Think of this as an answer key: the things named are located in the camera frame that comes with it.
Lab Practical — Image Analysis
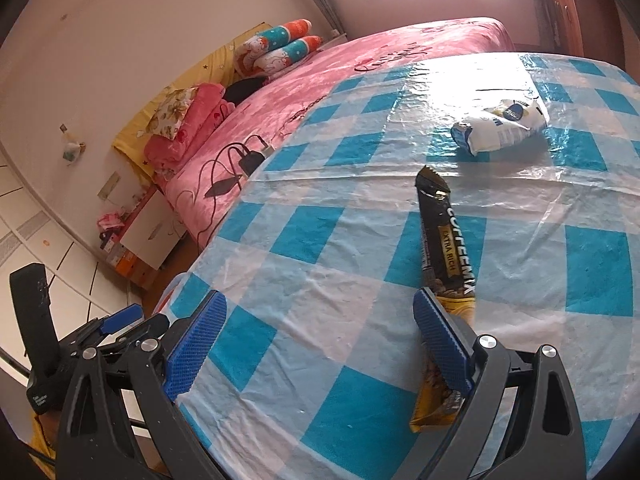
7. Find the floral cushion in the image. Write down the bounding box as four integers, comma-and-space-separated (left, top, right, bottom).
145, 87, 198, 141

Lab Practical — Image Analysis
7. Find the yellow wooden headboard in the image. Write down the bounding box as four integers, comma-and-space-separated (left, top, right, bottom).
112, 22, 271, 184

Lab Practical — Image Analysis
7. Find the black charging cable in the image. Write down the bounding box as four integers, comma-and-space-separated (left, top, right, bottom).
192, 131, 274, 252

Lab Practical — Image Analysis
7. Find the cartoon pillow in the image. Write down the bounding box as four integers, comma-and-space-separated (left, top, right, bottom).
253, 36, 323, 78
234, 18, 312, 58

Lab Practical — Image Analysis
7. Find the pink floral bed cover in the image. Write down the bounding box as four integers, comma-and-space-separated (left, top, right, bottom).
162, 18, 515, 248

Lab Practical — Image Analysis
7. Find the black cloth on bed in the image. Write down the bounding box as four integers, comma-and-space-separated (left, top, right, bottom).
224, 76, 268, 106

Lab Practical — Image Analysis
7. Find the pink folded blanket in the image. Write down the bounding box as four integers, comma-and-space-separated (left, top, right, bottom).
144, 84, 235, 174

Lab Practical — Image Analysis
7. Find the brown wooden cabinet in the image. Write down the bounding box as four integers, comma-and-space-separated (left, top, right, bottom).
549, 0, 625, 67

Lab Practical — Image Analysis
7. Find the black power adapter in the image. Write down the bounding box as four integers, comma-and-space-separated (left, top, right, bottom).
239, 151, 266, 177

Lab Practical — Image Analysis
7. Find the white nightstand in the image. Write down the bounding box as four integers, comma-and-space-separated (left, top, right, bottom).
98, 186, 186, 290

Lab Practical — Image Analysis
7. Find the black phone on bed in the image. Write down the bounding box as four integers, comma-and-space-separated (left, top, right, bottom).
205, 174, 242, 198

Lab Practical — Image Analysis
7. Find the blue white tissue pack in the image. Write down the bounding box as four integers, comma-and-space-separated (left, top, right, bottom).
449, 98, 549, 156

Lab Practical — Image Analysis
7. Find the black gold coffee bar wrapper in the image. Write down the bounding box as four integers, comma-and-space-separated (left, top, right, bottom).
409, 166, 476, 432

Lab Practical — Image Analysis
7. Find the person's left hand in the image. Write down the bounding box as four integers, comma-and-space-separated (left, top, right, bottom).
35, 411, 61, 448

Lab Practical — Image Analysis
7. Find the upper cartoon pillow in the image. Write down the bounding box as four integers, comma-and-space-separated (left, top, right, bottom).
234, 18, 312, 58

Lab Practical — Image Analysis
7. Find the blue white checkered tablecloth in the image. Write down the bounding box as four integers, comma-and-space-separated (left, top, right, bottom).
165, 53, 639, 479

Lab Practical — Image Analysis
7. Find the lower cartoon pillow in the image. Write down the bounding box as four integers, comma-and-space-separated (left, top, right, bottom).
253, 36, 323, 78

